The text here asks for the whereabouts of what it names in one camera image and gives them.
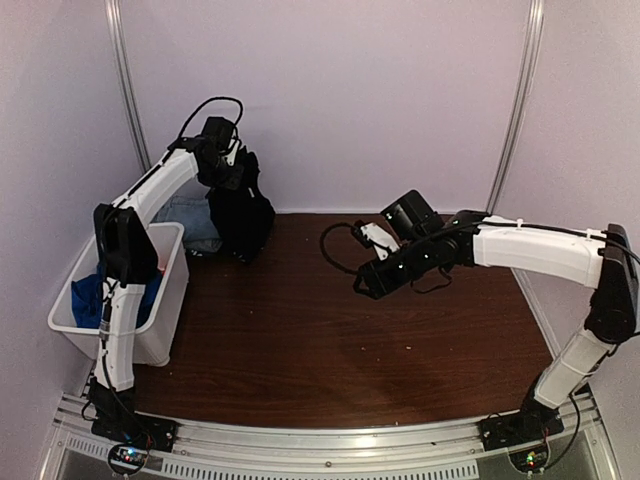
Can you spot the light blue denim skirt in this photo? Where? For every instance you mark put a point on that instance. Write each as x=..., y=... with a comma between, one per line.
x=193, y=214

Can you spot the white plastic laundry bin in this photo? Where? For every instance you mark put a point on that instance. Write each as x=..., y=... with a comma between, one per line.
x=154, y=338

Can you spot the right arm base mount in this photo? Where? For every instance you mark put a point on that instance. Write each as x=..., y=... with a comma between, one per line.
x=524, y=434

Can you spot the front aluminium rail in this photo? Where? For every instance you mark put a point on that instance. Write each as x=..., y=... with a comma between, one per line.
x=206, y=450

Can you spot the black garment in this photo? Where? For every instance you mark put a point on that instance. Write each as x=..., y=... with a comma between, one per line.
x=243, y=217

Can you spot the folded grey button shirt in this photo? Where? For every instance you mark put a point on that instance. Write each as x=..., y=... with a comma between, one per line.
x=201, y=248

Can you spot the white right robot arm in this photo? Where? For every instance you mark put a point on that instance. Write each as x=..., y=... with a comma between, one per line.
x=600, y=260

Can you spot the aluminium frame post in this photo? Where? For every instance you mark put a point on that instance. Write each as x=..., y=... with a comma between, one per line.
x=113, y=9
x=529, y=59

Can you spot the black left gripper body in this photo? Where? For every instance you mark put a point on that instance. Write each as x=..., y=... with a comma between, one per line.
x=219, y=175

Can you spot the left aluminium frame post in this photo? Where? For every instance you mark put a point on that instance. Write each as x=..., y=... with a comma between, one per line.
x=113, y=9

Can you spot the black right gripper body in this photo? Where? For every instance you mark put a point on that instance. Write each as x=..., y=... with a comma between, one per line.
x=417, y=262

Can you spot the right aluminium frame post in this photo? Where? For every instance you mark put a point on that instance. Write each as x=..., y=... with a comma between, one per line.
x=529, y=59

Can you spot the blue garment in bin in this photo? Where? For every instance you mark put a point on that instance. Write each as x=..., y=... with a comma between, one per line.
x=87, y=294

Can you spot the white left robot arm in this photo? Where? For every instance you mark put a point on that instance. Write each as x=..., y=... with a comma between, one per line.
x=128, y=258

